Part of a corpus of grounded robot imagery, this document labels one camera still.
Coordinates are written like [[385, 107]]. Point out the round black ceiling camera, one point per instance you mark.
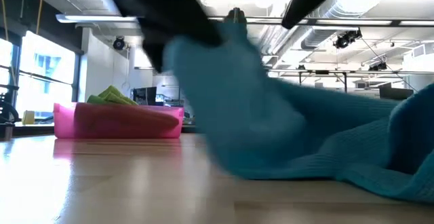
[[119, 43]]

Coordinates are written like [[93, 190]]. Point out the green microfiber towel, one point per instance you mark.
[[115, 93], [95, 100]]

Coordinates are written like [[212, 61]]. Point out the bright window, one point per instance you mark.
[[47, 74]]

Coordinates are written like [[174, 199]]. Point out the green cactus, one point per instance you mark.
[[235, 17]]

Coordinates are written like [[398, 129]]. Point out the small yellow box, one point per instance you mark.
[[28, 117]]

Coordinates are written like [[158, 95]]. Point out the hanging black camera rig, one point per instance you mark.
[[346, 40], [378, 66]]

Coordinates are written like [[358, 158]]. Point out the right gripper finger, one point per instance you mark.
[[312, 0]]

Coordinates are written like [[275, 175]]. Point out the pink plastic bin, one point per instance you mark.
[[64, 122]]

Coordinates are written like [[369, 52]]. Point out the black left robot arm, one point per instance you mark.
[[6, 112]]

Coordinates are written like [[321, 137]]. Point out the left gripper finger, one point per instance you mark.
[[158, 56]]

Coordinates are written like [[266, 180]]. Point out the blue microfiber towel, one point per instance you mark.
[[254, 115]]

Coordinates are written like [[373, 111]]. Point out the long ceiling light bar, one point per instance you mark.
[[101, 18]]

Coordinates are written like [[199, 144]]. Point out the distant black frame stand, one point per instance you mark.
[[322, 72]]

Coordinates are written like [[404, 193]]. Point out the silver ventilation duct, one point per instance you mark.
[[318, 35]]

